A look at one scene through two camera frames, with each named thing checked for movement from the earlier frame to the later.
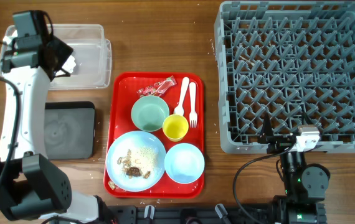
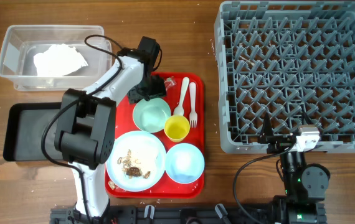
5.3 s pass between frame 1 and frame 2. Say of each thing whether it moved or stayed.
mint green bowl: stayed
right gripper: stayed
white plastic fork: stayed
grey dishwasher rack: stayed
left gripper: moved
